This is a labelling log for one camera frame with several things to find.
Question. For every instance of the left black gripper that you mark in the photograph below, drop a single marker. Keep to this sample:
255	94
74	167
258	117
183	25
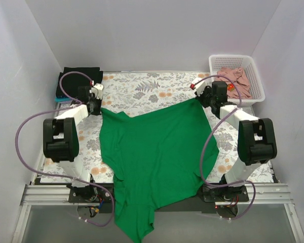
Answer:
95	109

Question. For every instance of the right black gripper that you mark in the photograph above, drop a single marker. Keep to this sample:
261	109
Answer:
205	98

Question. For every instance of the green t shirt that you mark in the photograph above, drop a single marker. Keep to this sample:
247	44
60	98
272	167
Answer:
155	158

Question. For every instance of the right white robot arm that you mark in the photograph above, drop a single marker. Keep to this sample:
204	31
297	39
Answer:
256	137

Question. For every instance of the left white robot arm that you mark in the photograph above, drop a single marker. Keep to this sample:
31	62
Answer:
60	138

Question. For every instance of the folded black t shirt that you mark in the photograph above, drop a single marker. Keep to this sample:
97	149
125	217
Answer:
72	81

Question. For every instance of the pink t shirt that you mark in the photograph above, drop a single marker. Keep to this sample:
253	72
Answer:
239	78

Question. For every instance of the floral table mat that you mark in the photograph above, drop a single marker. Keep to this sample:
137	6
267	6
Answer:
139	93

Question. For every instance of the white plastic basket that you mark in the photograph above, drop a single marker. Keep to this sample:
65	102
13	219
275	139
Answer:
216	62

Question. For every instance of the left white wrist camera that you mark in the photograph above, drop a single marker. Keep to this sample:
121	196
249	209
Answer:
97	91

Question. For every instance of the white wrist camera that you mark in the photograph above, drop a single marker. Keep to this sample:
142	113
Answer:
97	91
198	85

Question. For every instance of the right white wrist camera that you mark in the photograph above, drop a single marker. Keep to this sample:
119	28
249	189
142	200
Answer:
198	85

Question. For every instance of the aluminium frame rail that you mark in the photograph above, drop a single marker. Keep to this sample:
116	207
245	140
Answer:
59	194

